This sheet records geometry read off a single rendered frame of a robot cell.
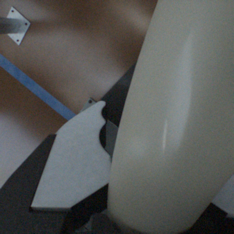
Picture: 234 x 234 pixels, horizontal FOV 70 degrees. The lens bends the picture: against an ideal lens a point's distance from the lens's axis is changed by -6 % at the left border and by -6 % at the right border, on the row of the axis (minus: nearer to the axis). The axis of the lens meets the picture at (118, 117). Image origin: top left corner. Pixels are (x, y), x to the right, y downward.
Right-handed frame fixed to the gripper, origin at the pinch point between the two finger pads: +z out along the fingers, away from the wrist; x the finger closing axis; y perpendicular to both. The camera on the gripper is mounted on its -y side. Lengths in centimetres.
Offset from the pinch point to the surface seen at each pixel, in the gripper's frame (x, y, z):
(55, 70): -53, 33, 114
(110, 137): -10, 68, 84
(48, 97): -63, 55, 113
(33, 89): -76, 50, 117
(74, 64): -38, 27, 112
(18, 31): -82, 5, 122
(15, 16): -83, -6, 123
